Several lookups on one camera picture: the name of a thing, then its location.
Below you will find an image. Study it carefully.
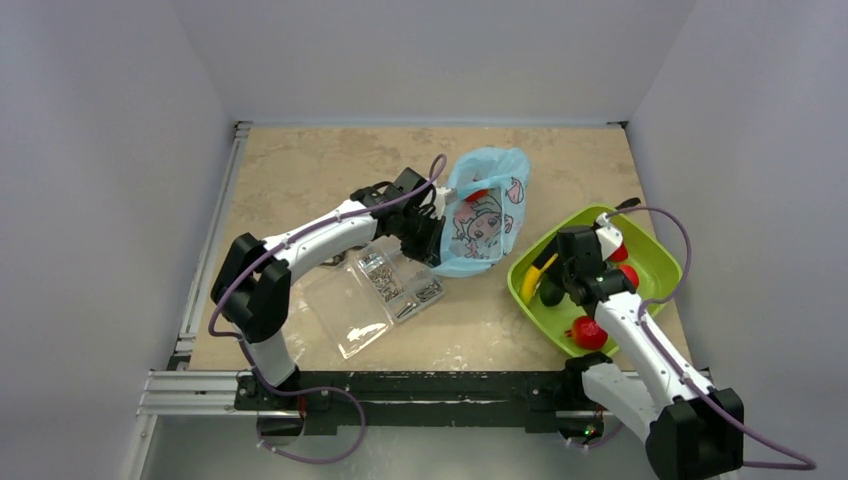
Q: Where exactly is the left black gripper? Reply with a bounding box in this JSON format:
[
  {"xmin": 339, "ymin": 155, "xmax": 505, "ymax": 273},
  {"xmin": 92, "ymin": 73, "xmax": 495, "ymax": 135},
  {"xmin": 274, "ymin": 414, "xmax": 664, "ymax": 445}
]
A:
[{"xmin": 396, "ymin": 210, "xmax": 446, "ymax": 270}]

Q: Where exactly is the yellow fake banana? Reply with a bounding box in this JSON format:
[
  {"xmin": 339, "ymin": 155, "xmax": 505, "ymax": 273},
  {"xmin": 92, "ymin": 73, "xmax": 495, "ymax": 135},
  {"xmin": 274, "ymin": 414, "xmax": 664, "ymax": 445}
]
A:
[{"xmin": 519, "ymin": 261, "xmax": 550, "ymax": 305}]

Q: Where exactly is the dark green fake avocado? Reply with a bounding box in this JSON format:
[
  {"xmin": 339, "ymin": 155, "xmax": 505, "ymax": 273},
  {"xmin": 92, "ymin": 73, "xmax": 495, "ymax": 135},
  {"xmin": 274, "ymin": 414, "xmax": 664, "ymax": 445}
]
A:
[{"xmin": 537, "ymin": 277, "xmax": 566, "ymax": 307}]

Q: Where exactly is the red fake strawberry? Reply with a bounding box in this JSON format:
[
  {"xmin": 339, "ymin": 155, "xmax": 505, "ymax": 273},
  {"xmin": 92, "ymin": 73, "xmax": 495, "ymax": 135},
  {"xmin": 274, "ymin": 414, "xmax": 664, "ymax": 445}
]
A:
[{"xmin": 617, "ymin": 264, "xmax": 641, "ymax": 288}]

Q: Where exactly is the light blue plastic bag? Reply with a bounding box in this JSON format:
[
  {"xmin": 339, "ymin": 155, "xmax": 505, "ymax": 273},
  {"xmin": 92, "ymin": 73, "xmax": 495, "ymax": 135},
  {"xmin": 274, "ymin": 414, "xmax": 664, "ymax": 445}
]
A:
[{"xmin": 431, "ymin": 147, "xmax": 531, "ymax": 278}]

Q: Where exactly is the red fake apple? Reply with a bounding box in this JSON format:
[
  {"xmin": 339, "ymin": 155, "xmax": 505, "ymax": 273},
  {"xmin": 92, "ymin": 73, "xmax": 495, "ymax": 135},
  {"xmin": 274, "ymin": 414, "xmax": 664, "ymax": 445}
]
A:
[{"xmin": 566, "ymin": 316, "xmax": 608, "ymax": 351}]

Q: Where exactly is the red orange fake fruit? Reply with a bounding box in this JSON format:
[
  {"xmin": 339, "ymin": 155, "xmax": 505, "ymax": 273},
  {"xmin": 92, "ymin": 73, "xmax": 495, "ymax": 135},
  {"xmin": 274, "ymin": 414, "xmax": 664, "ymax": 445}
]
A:
[{"xmin": 608, "ymin": 243, "xmax": 629, "ymax": 263}]

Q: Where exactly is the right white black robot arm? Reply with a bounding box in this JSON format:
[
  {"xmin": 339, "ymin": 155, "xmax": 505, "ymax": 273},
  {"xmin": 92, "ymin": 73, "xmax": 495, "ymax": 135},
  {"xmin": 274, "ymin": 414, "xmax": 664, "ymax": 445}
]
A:
[{"xmin": 546, "ymin": 224, "xmax": 744, "ymax": 479}]

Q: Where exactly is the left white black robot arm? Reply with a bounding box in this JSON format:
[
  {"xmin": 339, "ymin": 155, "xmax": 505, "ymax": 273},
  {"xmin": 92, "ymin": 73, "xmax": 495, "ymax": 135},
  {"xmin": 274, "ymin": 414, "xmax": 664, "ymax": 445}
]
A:
[{"xmin": 208, "ymin": 168, "xmax": 455, "ymax": 409}]

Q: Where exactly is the black metal clamp tool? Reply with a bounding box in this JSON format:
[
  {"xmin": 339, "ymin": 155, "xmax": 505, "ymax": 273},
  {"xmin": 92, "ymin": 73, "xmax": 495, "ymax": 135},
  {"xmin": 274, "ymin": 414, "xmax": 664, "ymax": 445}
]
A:
[{"xmin": 320, "ymin": 250, "xmax": 349, "ymax": 267}]

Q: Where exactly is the black yellow screwdriver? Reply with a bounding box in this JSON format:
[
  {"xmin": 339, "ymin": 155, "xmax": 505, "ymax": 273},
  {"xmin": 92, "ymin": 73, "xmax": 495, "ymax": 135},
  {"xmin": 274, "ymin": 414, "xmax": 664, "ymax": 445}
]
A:
[{"xmin": 615, "ymin": 197, "xmax": 642, "ymax": 211}]

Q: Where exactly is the clear plastic screw box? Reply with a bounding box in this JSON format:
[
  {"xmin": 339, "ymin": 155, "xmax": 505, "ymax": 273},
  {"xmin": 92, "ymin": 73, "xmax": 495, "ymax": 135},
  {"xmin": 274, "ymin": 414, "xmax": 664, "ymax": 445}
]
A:
[{"xmin": 304, "ymin": 238, "xmax": 445, "ymax": 360}]

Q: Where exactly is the lime green plastic tray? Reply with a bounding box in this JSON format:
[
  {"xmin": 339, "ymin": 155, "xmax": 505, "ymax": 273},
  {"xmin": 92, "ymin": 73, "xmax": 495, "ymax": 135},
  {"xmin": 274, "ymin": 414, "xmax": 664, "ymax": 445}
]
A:
[{"xmin": 507, "ymin": 204, "xmax": 682, "ymax": 357}]

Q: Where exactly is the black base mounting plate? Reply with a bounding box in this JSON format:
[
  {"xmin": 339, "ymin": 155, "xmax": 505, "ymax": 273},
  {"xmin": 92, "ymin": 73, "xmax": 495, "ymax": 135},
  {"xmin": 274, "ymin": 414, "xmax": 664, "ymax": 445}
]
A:
[{"xmin": 234, "ymin": 371, "xmax": 613, "ymax": 442}]

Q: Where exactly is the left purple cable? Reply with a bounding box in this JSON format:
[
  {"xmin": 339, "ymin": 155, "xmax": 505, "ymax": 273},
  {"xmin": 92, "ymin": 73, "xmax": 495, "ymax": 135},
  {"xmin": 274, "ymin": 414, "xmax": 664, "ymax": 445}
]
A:
[{"xmin": 207, "ymin": 153, "xmax": 449, "ymax": 465}]

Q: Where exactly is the purple cable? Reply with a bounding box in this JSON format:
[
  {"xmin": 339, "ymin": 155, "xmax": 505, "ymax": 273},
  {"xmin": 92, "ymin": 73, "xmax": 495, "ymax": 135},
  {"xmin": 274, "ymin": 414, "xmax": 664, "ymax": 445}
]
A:
[
  {"xmin": 207, "ymin": 153, "xmax": 449, "ymax": 465},
  {"xmin": 566, "ymin": 205, "xmax": 819, "ymax": 473}
]

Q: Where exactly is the aluminium front rail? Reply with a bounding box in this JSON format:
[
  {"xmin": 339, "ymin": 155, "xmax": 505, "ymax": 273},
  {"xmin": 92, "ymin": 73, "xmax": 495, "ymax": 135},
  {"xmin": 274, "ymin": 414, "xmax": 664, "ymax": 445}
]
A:
[{"xmin": 141, "ymin": 369, "xmax": 638, "ymax": 417}]

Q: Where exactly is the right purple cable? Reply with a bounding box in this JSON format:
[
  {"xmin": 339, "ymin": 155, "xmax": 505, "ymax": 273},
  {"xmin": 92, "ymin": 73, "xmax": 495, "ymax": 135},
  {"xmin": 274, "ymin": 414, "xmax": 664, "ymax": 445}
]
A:
[{"xmin": 566, "ymin": 205, "xmax": 819, "ymax": 473}]

